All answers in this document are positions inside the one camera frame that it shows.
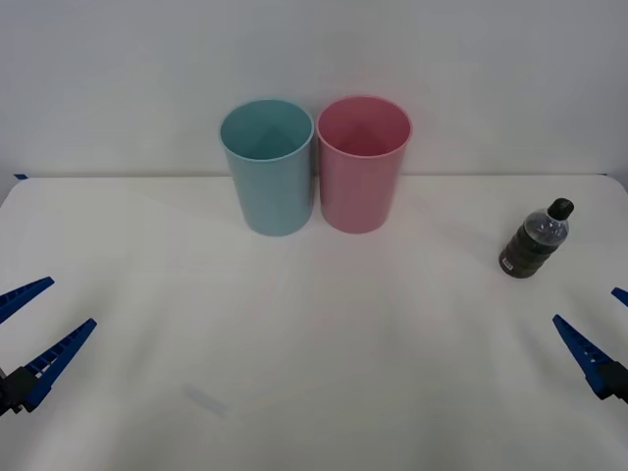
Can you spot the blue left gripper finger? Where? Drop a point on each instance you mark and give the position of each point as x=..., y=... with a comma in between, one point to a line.
x=46, y=370
x=22, y=297

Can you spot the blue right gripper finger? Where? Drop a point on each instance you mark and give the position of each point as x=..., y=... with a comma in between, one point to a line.
x=622, y=297
x=593, y=365

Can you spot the dark plastic bottle black cap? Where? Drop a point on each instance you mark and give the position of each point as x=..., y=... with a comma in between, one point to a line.
x=532, y=245

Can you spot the pale blue plastic bin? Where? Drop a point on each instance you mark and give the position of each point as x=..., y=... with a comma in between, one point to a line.
x=275, y=196

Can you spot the pink plastic bin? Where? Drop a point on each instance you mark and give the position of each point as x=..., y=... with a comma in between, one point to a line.
x=358, y=196

